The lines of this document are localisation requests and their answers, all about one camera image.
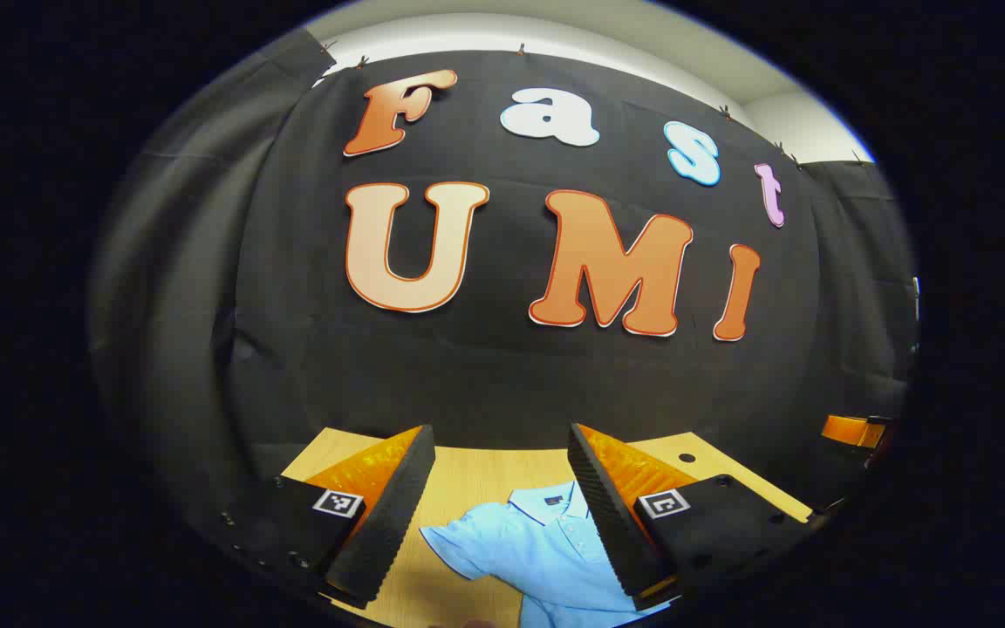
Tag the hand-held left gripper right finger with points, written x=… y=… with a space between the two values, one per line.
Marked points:
x=607 y=515

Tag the light blue T-shirt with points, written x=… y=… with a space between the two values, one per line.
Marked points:
x=537 y=558

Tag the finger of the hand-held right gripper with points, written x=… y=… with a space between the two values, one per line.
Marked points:
x=847 y=430

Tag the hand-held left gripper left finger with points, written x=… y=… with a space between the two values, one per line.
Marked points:
x=393 y=506

